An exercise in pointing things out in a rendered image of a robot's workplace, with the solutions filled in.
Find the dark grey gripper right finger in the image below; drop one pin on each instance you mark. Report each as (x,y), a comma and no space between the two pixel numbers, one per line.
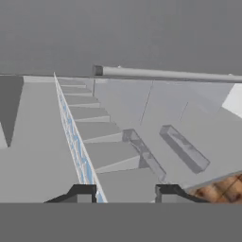
(165,191)

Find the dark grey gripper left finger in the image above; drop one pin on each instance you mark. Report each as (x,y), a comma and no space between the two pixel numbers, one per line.
(85,191)

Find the grey freezer door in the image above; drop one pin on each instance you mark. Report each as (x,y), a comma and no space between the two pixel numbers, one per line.
(119,31)

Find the blue white patterned panel edge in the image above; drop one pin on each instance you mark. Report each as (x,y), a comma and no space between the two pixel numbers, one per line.
(75,141)

